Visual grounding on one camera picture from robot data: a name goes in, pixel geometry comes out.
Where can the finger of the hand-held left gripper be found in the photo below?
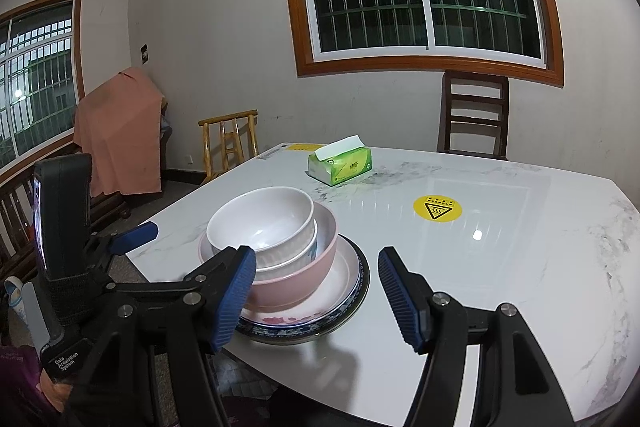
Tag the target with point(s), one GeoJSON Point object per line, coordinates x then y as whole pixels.
{"type": "Point", "coordinates": [137, 234]}
{"type": "Point", "coordinates": [150, 288]}

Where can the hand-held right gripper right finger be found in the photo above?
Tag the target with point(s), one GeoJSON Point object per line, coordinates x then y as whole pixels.
{"type": "Point", "coordinates": [397, 302]}

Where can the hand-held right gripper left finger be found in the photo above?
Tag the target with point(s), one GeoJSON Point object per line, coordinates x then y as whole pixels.
{"type": "Point", "coordinates": [235, 297]}

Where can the large pink bowl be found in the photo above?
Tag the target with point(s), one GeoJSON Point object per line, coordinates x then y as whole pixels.
{"type": "Point", "coordinates": [295, 287]}

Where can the white plate with pink flower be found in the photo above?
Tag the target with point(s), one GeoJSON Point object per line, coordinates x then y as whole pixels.
{"type": "Point", "coordinates": [340, 277]}

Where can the white bowl with blue base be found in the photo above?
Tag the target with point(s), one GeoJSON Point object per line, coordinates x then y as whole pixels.
{"type": "Point", "coordinates": [295, 258]}

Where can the white bowl with pink base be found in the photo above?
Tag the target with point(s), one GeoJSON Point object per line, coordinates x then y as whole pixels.
{"type": "Point", "coordinates": [260, 217]}

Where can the dark slatted wooden chair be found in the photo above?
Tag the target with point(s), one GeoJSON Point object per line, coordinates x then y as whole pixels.
{"type": "Point", "coordinates": [15, 192]}

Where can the white and blue mug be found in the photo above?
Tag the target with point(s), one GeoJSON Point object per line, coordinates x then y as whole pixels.
{"type": "Point", "coordinates": [15, 302]}

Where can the round yellow warning sticker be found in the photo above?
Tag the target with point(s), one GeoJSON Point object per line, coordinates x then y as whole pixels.
{"type": "Point", "coordinates": [437, 209]}

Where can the salmon orange cloth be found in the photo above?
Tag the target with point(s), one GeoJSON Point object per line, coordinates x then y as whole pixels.
{"type": "Point", "coordinates": [120, 132]}

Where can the light bamboo chair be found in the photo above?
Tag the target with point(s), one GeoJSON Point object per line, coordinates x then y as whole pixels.
{"type": "Point", "coordinates": [207, 152]}

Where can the green tissue pack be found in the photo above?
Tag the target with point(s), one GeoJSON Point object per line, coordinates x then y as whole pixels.
{"type": "Point", "coordinates": [350, 167]}

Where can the person's purple clothing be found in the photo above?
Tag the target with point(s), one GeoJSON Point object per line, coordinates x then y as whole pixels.
{"type": "Point", "coordinates": [20, 387]}

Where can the yellow rectangular label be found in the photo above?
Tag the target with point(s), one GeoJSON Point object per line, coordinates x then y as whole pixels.
{"type": "Point", "coordinates": [305, 147]}

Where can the small black wall plaque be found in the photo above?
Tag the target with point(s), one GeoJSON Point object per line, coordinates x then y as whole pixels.
{"type": "Point", "coordinates": [144, 54]}

